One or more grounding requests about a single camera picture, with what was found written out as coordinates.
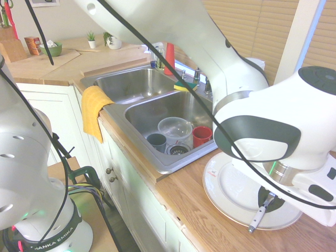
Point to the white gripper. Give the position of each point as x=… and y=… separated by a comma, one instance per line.
x=317, y=189

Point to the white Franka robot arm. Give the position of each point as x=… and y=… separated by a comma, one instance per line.
x=183, y=39

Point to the chrome sink knob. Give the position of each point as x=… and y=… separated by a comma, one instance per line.
x=183, y=74

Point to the stainless steel double sink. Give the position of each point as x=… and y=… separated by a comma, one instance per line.
x=136, y=84

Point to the white dinner plate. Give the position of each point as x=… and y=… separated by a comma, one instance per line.
x=231, y=189

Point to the red mug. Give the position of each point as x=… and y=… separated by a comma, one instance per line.
x=202, y=136

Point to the metal drain strainer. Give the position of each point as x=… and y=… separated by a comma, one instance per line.
x=178, y=149

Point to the clear plastic bowl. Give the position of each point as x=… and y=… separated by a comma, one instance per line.
x=174, y=128

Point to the dark green cup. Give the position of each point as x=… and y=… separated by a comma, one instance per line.
x=157, y=141

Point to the chrome faucet lever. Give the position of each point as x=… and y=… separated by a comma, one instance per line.
x=208, y=87

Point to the white blue wipes canister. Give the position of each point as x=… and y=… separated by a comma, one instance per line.
x=258, y=63

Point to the yellow green sponge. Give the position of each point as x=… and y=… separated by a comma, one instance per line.
x=185, y=86

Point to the chrome gooseneck faucet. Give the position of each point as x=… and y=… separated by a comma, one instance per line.
x=197, y=76

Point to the white kitchen cabinets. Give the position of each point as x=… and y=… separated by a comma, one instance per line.
x=126, y=183

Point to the brass cabinet knob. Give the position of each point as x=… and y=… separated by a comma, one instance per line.
x=109, y=170
x=113, y=179

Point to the red spray bottle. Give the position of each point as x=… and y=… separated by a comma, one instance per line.
x=169, y=59

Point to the wide tan window blind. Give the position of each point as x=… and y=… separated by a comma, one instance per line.
x=249, y=26

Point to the clear hand soap pump bottle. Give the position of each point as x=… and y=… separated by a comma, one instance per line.
x=157, y=59

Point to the green clamp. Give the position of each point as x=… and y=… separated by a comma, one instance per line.
x=89, y=170

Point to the yellow dish cloth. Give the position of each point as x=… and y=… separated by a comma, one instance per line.
x=93, y=113

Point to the trailing plant white pot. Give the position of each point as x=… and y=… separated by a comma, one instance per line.
x=114, y=43

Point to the small potted plant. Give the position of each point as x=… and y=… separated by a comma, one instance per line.
x=92, y=42

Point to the green bowl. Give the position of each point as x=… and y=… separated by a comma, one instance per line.
x=53, y=51

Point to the orange cardboard box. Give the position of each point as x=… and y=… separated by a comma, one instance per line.
x=32, y=46

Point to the wooden knife block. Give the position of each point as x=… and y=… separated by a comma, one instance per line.
x=11, y=48

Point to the white window frame post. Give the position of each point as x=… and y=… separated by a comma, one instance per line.
x=296, y=39

